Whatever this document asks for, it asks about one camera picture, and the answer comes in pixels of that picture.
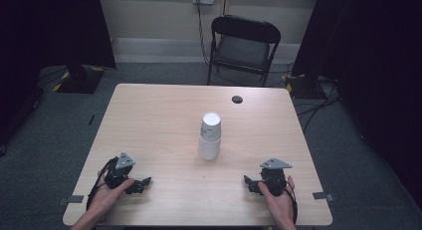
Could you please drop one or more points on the printed white paper cup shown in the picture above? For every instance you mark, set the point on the printed white paper cup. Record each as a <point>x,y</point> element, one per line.
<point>211,125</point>

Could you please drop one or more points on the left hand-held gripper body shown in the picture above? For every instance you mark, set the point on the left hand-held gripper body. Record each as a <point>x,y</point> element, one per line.
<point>116,175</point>

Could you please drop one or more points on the black curtain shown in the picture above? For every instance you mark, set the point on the black curtain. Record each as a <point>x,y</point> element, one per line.
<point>371,57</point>
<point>49,41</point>

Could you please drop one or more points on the person's right hand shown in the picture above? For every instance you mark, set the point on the person's right hand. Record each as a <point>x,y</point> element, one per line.
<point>282,206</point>

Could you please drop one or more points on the grey tape strip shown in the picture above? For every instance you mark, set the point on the grey tape strip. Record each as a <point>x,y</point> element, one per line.
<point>323,196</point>
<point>71,199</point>

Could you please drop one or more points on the plain white paper cup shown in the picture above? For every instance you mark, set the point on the plain white paper cup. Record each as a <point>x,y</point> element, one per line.
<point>209,149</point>

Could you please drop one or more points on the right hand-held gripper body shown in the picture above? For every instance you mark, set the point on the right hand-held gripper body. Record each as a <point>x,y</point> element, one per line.
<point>274,180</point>

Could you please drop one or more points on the black stand base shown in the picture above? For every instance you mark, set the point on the black stand base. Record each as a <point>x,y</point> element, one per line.
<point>79,79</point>
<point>300,85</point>

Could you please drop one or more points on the person's left hand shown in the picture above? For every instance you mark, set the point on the person's left hand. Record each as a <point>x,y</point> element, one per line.
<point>106,200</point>

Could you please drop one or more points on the black folding chair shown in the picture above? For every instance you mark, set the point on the black folding chair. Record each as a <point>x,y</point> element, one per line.
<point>244,52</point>

